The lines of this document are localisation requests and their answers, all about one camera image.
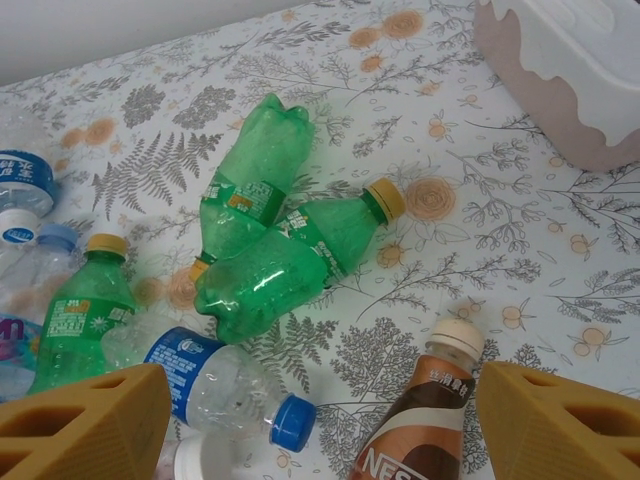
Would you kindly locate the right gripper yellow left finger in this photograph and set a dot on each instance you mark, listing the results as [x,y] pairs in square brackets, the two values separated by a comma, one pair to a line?
[75,430]

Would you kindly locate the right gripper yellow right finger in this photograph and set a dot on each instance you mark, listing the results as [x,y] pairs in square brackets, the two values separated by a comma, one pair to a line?
[560,435]

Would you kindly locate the green bottle yellow cap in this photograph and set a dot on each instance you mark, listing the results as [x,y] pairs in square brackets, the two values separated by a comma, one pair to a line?
[265,150]
[260,285]
[75,320]

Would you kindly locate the clear bottle purple text label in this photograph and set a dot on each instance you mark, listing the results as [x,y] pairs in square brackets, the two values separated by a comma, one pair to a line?
[187,457]

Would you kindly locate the brown Nestle coffee bottle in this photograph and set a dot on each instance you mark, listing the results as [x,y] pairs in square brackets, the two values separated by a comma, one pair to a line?
[415,425]

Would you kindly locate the blue-label bottle blue cap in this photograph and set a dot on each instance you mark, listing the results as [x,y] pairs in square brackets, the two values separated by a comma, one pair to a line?
[225,385]

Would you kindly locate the pale blue bottle purple lettering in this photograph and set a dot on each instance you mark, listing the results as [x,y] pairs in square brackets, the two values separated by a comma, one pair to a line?
[30,280]

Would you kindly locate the blue-label bottle white cap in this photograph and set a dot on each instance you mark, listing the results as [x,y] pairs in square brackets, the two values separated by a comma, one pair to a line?
[22,180]

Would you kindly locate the white pink tissue box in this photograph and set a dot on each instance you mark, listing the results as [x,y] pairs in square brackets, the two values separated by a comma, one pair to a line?
[550,50]

